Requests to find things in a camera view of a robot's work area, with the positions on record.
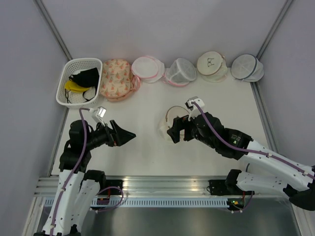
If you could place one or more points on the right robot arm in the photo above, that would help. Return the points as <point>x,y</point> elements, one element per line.
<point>234,144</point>

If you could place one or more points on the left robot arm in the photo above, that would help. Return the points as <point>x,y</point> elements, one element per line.
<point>73,172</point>

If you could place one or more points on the beige bag with bra logo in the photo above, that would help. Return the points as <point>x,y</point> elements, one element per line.
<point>212,67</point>

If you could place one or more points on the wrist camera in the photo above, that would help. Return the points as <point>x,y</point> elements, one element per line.
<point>194,105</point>
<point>98,114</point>

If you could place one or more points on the cream mesh laundry bag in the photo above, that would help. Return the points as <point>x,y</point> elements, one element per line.
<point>166,121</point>

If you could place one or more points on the peach floral laundry bag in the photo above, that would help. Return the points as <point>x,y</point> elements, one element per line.
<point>118,81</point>

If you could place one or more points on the white plastic laundry basket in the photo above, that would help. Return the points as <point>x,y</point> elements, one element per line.
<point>74,67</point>

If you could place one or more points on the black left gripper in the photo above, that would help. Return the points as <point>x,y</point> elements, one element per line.
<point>117,136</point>

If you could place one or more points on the white slotted cable duct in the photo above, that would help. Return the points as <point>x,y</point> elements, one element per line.
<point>156,202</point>

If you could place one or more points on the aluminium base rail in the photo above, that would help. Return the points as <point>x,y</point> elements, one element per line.
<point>184,187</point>

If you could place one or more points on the white blue-trimmed mesh bag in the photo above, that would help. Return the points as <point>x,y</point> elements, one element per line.
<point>247,68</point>

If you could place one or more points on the right corner aluminium post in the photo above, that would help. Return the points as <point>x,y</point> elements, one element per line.
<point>279,19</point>

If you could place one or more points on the black bra in basket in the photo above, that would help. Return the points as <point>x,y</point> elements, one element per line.
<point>86,78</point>

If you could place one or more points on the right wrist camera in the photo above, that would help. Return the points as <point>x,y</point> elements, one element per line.
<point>194,105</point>

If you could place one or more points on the corner aluminium post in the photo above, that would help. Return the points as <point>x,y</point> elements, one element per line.
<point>279,19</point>
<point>52,27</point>

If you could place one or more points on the yellow bra in basket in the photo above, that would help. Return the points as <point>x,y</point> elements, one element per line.
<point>73,87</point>

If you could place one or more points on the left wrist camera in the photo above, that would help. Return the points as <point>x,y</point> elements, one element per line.
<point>98,114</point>

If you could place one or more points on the white pink-trimmed laundry bag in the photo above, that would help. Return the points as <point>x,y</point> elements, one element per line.
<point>148,69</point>

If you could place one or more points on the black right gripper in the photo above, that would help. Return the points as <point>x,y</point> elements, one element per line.
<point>180,123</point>

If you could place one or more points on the left corner aluminium post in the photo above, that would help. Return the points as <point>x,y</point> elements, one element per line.
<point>52,27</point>

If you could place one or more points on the white mesh pink-trimmed bag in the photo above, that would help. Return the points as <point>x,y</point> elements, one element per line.
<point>180,73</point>

